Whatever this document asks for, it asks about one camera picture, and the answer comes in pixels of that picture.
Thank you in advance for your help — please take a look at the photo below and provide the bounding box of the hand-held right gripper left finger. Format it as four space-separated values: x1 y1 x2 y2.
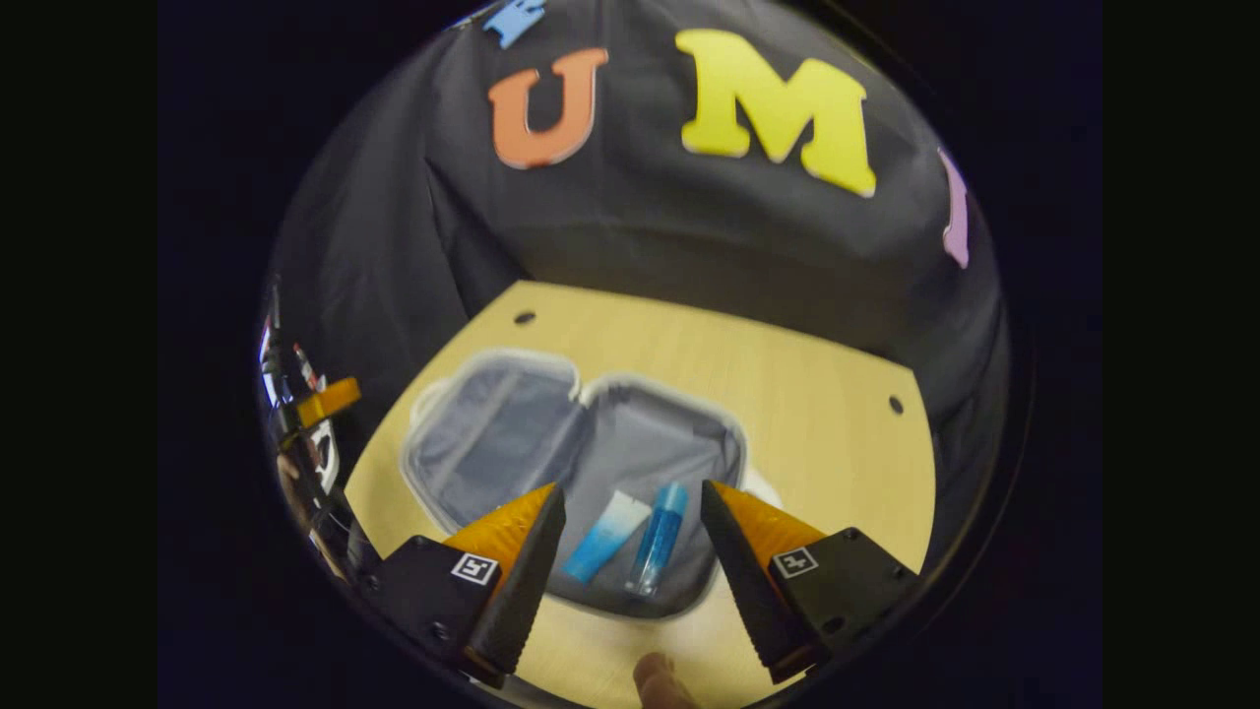
359 483 568 690

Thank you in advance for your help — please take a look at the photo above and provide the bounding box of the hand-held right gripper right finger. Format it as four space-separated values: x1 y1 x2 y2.
699 480 921 685

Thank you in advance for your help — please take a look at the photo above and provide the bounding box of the blue skincare tube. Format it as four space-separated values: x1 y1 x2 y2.
625 481 690 599

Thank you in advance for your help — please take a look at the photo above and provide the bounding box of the white suitcase with grey lining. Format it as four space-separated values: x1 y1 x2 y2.
399 347 784 621

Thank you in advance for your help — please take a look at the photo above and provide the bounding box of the black backdrop cloth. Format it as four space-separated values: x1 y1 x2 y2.
264 0 1010 572

